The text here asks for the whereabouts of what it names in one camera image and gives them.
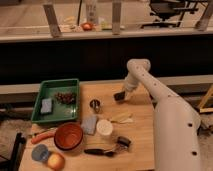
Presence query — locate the red apple on ledge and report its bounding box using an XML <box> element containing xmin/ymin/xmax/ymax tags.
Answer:
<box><xmin>81</xmin><ymin>22</ymin><xmax>94</xmax><ymax>31</ymax></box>

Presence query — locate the dark grape bunch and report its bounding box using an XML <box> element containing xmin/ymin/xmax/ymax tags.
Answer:
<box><xmin>55</xmin><ymin>92</ymin><xmax>76</xmax><ymax>104</ymax></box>

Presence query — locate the black binder clip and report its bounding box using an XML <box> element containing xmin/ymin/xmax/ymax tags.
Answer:
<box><xmin>116</xmin><ymin>136</ymin><xmax>131</xmax><ymax>148</ymax></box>

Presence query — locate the blue sponge in tray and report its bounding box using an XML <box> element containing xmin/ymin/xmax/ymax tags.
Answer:
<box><xmin>40</xmin><ymin>98</ymin><xmax>52</xmax><ymax>114</ymax></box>

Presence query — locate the black office chair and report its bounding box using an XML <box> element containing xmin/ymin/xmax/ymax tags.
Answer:
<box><xmin>142</xmin><ymin>0</ymin><xmax>198</xmax><ymax>28</ymax></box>

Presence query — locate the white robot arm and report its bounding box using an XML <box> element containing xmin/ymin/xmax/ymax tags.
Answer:
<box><xmin>124</xmin><ymin>59</ymin><xmax>202</xmax><ymax>171</ymax></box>

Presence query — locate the small metal cup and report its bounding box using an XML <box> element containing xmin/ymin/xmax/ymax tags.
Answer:
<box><xmin>90</xmin><ymin>99</ymin><xmax>101</xmax><ymax>113</ymax></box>

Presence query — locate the black handled tool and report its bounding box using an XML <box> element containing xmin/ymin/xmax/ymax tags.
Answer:
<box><xmin>84</xmin><ymin>149</ymin><xmax>115</xmax><ymax>157</ymax></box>

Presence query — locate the black chair at left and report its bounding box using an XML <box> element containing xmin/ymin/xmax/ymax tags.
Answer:
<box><xmin>0</xmin><ymin>133</ymin><xmax>26</xmax><ymax>171</ymax></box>

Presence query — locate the blue round lid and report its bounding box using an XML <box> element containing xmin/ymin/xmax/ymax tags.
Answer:
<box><xmin>31</xmin><ymin>144</ymin><xmax>50</xmax><ymax>163</ymax></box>

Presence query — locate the green plastic tray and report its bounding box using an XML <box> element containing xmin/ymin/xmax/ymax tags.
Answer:
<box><xmin>31</xmin><ymin>78</ymin><xmax>80</xmax><ymax>124</ymax></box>

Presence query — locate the pale yellow banana peel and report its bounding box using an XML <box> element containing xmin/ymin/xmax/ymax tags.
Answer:
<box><xmin>109</xmin><ymin>113</ymin><xmax>132</xmax><ymax>124</ymax></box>

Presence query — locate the red-brown bowl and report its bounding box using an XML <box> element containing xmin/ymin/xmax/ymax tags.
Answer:
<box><xmin>54</xmin><ymin>122</ymin><xmax>83</xmax><ymax>151</ymax></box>

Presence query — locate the orange carrot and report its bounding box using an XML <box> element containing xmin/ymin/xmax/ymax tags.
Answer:
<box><xmin>31</xmin><ymin>132</ymin><xmax>55</xmax><ymax>144</ymax></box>

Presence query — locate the orange round fruit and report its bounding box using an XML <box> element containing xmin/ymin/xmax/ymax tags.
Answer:
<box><xmin>47</xmin><ymin>153</ymin><xmax>65</xmax><ymax>171</ymax></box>

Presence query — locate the black eraser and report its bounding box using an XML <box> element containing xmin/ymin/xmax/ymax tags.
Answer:
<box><xmin>114</xmin><ymin>91</ymin><xmax>126</xmax><ymax>102</ymax></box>

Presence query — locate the white paper cup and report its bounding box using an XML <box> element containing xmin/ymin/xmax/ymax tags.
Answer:
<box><xmin>96</xmin><ymin>119</ymin><xmax>113</xmax><ymax>138</ymax></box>

